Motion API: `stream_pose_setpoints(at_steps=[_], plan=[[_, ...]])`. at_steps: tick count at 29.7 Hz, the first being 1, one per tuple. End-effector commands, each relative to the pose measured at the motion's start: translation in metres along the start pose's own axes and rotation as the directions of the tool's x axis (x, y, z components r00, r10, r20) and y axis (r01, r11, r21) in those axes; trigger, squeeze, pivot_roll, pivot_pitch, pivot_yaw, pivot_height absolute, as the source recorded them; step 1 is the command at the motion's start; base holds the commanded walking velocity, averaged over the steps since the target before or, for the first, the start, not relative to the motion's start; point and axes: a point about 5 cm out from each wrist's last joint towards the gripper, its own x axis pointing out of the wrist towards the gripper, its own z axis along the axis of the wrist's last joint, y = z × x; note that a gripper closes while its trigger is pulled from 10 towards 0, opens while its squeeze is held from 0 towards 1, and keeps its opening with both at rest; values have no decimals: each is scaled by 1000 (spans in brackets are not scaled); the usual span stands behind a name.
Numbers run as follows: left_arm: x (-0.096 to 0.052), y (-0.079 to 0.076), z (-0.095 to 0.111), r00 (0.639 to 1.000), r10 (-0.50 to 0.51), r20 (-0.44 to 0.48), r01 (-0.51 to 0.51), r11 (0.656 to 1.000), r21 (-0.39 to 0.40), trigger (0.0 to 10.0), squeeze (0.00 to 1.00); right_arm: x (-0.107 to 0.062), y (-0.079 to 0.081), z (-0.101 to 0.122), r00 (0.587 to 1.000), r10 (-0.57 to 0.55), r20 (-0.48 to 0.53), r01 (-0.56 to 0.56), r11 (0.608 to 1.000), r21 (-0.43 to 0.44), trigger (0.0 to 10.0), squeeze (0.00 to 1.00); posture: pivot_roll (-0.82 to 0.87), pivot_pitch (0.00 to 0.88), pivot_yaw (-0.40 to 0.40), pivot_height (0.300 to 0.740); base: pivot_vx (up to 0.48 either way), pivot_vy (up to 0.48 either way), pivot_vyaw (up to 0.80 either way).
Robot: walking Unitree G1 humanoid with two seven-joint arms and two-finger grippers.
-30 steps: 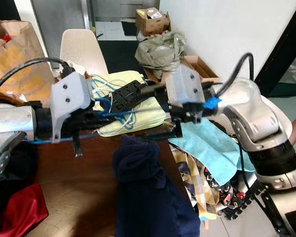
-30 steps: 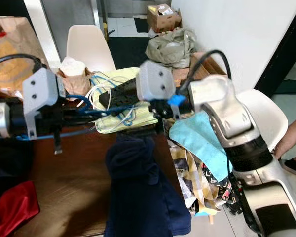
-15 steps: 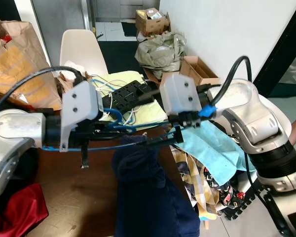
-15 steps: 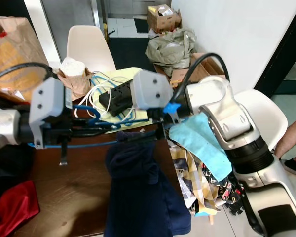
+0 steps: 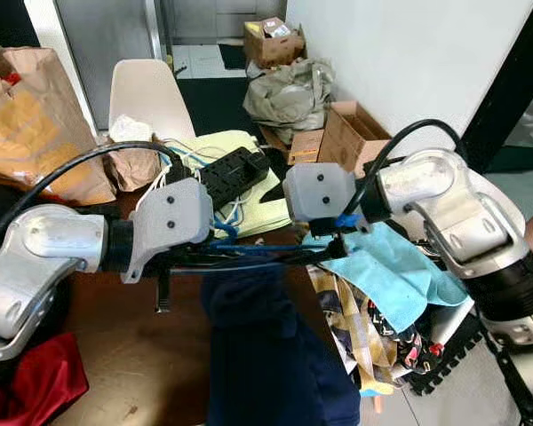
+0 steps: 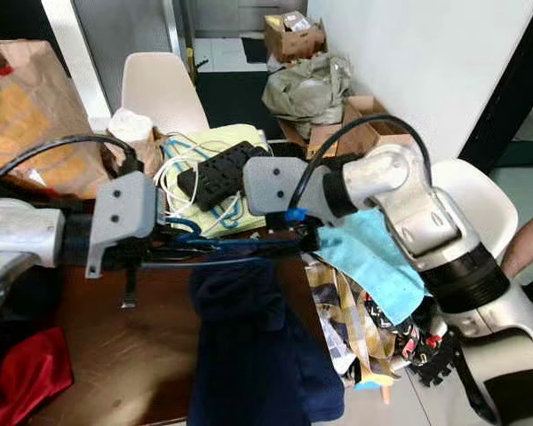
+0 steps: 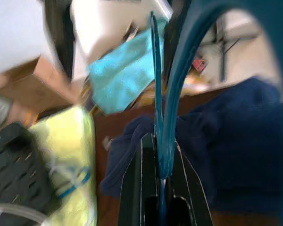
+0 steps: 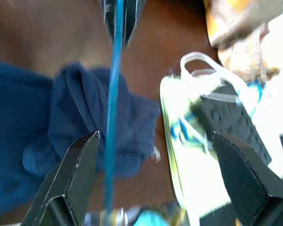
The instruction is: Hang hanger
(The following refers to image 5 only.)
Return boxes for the pale yellow cloth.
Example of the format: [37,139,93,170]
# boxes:
[173,130,294,239]

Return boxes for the light blue cloth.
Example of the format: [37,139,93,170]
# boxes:
[318,222,470,334]

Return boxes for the black power strip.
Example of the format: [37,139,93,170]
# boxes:
[197,146,273,211]

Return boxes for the small flat cardboard box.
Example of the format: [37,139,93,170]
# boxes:
[259,124,328,167]

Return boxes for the checkered patterned garment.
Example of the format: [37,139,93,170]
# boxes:
[306,264,449,398]

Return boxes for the small brown paper bag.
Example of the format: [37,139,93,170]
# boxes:
[102,138,168,192]

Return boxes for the open brown cardboard box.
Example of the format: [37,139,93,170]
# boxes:
[315,100,396,176]

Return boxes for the white crumpled plastic wad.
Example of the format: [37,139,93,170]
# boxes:
[108,115,154,145]

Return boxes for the grey green plastic bag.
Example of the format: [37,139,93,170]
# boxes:
[243,57,337,147]

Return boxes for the dark floor mat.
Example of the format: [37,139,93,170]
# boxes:
[173,75,267,138]

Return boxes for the black plastic crate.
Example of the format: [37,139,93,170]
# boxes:
[402,311,491,398]

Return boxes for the beige plastic chair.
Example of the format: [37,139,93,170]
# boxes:
[108,59,197,143]

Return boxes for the red cloth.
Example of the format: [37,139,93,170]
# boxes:
[0,331,90,426]

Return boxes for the filled cardboard box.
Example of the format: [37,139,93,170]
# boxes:
[242,16,306,70]

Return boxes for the large brown paper bag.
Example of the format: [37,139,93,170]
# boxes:
[0,35,118,207]

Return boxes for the blue cable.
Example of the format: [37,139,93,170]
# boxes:
[182,142,250,239]

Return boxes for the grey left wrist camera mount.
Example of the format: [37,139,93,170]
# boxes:
[123,176,216,285]

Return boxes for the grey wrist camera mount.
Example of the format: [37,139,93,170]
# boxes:
[282,162,358,236]
[123,176,216,285]

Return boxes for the black hanging strap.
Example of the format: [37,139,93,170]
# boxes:
[155,266,171,313]

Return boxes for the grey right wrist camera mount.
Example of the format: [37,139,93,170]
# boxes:
[282,162,358,236]

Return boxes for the white cable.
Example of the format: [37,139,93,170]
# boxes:
[151,140,250,227]

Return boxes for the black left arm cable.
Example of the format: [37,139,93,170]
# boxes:
[0,140,183,254]

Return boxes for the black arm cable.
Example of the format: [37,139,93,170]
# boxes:
[0,140,183,254]
[338,118,470,223]

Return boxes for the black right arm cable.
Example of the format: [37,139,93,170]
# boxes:
[338,118,470,223]

